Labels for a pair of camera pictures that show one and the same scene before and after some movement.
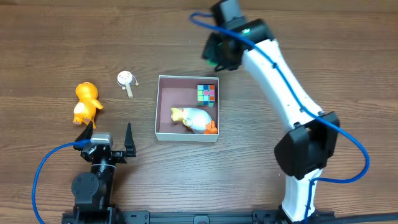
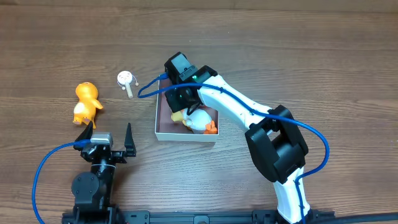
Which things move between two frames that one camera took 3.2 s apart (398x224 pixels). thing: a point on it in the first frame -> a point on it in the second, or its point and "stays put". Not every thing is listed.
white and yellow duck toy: x=198 y=121 stays put
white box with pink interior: x=181 y=91 stays put
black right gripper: x=210 y=48 -> x=179 y=101
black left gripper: x=109 y=155 stays put
